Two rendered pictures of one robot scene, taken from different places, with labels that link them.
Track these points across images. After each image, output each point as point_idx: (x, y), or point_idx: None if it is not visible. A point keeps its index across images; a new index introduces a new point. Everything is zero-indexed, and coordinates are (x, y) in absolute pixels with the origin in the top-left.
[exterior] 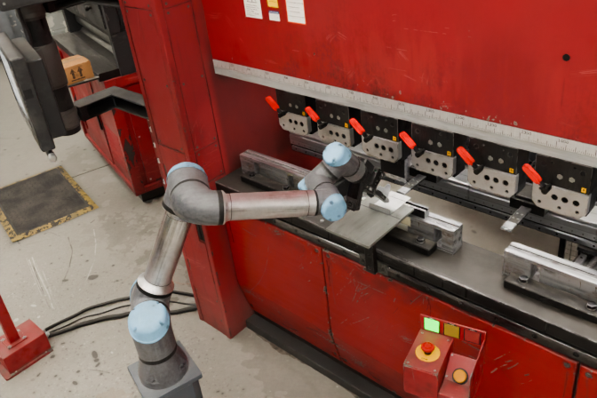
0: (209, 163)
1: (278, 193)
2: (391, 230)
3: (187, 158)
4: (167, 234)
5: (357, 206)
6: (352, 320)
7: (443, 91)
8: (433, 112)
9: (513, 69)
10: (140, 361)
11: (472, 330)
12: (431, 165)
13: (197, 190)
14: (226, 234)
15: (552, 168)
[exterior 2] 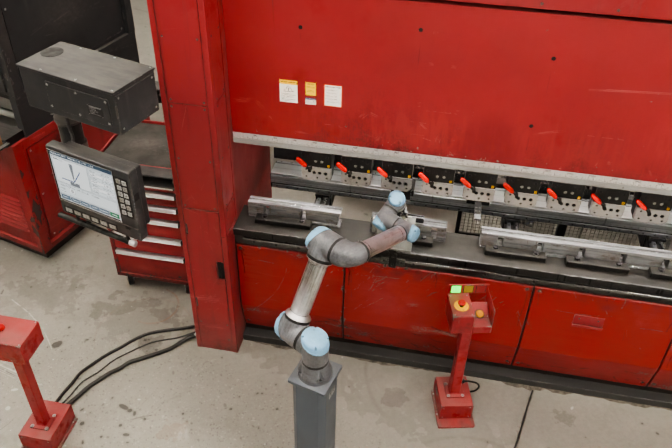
0: (230, 215)
1: (386, 233)
2: None
3: (220, 215)
4: (316, 278)
5: None
6: (366, 304)
7: (451, 146)
8: (441, 158)
9: (499, 132)
10: (310, 369)
11: (481, 285)
12: (436, 190)
13: (351, 245)
14: (236, 268)
15: (518, 183)
